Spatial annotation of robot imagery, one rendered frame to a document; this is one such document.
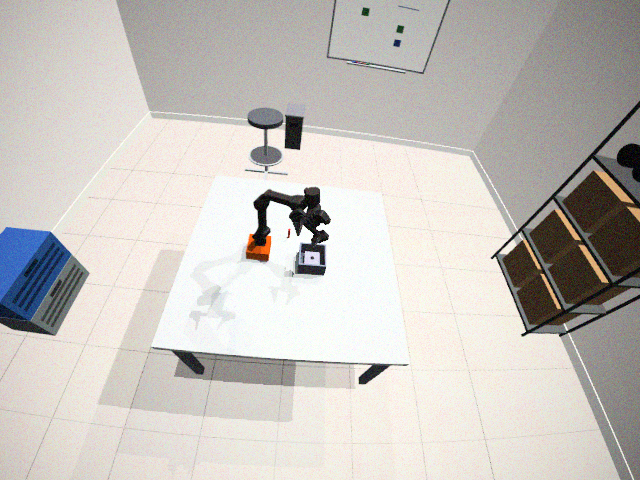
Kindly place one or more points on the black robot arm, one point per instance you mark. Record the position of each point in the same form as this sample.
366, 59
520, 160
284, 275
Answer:
311, 198

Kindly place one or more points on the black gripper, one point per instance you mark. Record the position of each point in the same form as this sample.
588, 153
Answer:
299, 218

